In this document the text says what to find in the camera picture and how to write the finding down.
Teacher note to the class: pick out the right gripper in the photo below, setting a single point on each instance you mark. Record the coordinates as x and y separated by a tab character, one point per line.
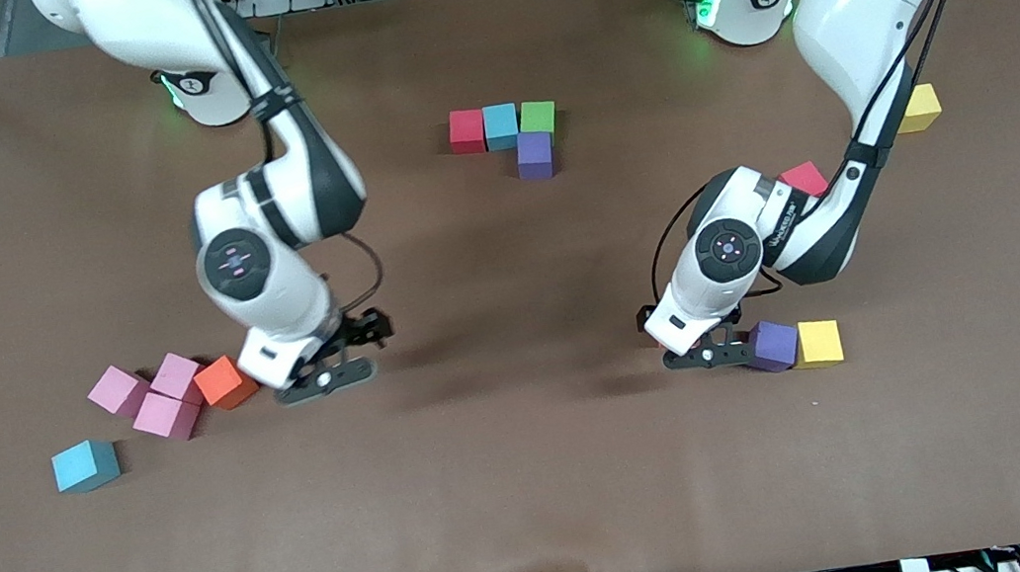
365	328

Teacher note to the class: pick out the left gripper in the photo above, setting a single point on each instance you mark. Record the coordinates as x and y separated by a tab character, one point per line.
735	314

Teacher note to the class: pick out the orange foam cube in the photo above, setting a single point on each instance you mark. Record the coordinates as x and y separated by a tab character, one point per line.
697	340
225	383

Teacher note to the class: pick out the purple foam cube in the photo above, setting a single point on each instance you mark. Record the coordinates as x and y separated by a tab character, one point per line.
535	155
775	345

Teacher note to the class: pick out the red foam cube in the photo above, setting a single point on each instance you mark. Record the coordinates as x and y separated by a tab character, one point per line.
802	177
466	130

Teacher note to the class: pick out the light blue foam cube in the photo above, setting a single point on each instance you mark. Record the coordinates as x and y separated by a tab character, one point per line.
500	126
85	465

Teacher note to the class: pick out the green foam cube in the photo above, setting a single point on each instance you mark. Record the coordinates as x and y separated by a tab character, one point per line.
538	115

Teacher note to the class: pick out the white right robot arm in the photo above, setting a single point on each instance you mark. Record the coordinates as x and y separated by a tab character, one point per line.
267	260

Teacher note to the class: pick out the yellow foam cube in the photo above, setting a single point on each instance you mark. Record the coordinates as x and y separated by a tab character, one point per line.
924	108
817	343

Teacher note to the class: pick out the pink foam cube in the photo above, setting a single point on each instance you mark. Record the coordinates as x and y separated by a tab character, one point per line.
176	376
118	391
166	416

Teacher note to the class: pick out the brown table cover sheet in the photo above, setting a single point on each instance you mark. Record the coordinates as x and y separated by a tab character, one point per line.
536	472

